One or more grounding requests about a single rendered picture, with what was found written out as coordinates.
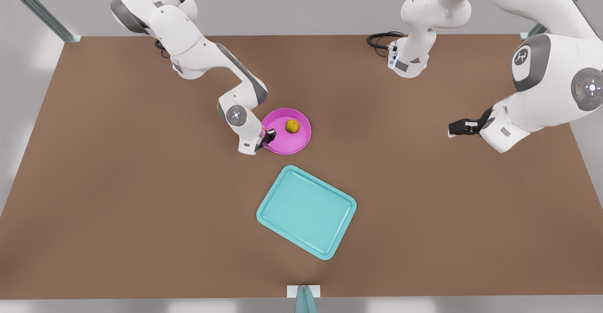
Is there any pink round plate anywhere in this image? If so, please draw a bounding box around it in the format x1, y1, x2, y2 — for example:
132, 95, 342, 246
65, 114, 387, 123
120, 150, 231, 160
261, 108, 312, 156

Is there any teal rectangular tray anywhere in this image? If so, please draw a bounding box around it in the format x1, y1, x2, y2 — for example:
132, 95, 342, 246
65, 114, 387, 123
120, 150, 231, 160
256, 165, 357, 260

